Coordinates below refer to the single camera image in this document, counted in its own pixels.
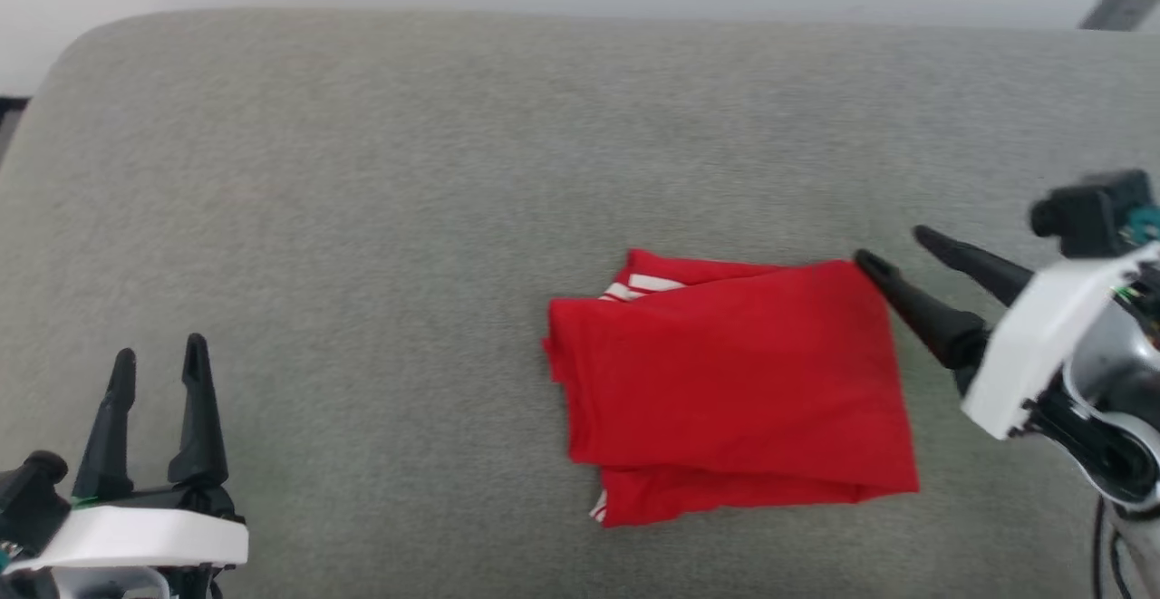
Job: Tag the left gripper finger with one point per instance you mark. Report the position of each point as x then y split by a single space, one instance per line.
111 436
198 427

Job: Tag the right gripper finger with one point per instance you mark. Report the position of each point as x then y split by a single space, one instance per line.
924 313
983 265

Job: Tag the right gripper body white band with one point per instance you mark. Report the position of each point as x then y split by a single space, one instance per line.
1033 345

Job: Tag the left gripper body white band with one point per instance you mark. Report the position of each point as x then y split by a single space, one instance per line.
145 540

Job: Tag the red white-trimmed t-shirt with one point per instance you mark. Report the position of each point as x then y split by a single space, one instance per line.
734 391

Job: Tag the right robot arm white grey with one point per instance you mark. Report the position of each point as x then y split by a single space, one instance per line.
1110 400

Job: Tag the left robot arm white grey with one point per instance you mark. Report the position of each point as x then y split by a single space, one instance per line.
109 590

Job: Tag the grey fabric sofa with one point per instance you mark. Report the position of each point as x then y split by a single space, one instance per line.
362 264

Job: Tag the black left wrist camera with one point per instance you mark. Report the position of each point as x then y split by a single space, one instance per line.
32 495

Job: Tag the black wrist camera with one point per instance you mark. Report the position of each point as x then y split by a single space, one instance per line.
32 495
1083 209

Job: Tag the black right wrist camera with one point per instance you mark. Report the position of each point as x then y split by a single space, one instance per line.
1083 209

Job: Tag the teal right camera connector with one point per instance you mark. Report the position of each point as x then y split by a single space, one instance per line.
1145 223

